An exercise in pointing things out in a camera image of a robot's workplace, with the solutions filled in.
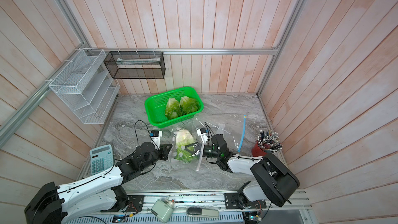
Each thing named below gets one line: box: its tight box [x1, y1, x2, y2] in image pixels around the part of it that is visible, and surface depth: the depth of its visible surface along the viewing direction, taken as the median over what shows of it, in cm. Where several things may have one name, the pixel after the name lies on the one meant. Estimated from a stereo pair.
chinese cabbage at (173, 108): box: [164, 97, 182, 119], surface depth 102 cm
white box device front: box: [150, 199, 175, 224], surface depth 70 cm
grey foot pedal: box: [186, 207, 219, 218], surface depth 71 cm
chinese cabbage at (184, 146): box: [174, 129, 197, 163], surface depth 78 cm
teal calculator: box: [89, 144, 115, 175], surface depth 87 cm
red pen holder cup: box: [251, 141, 267, 158], surface depth 87 cm
